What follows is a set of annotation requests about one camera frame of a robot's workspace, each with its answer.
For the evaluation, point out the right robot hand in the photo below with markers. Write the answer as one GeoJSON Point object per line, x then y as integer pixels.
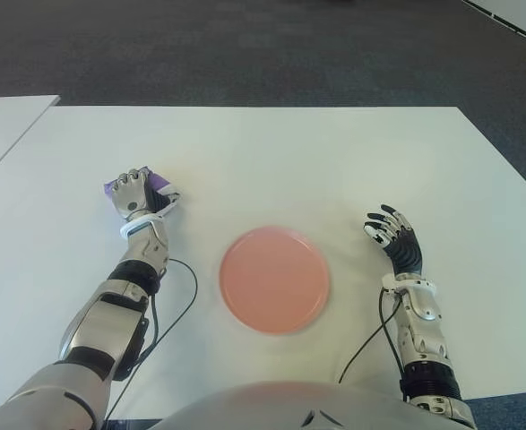
{"type": "Point", "coordinates": [406, 251]}

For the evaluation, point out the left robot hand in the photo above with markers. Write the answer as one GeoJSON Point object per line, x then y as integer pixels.
{"type": "Point", "coordinates": [130, 199]}

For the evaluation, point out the adjacent white table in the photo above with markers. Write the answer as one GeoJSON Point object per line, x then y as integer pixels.
{"type": "Point", "coordinates": [2, 125]}

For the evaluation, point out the grey robot torso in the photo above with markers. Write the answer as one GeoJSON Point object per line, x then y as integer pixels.
{"type": "Point", "coordinates": [267, 407]}

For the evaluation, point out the purple tissue paper pack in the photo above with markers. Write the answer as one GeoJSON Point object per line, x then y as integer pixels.
{"type": "Point", "coordinates": [158, 181]}

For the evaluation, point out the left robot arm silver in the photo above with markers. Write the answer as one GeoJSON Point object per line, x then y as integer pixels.
{"type": "Point", "coordinates": [106, 322]}

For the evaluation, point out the pink round plate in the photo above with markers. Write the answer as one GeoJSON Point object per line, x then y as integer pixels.
{"type": "Point", "coordinates": [273, 280]}

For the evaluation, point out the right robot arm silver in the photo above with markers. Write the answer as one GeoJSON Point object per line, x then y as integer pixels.
{"type": "Point", "coordinates": [424, 322]}

